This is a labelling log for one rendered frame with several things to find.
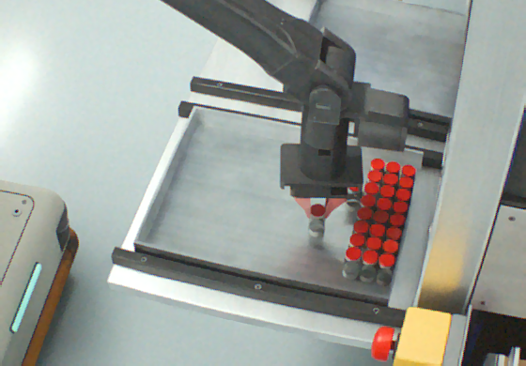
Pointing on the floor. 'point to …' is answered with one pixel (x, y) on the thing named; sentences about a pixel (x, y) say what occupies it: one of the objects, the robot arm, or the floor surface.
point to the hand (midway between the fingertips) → (317, 210)
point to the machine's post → (478, 143)
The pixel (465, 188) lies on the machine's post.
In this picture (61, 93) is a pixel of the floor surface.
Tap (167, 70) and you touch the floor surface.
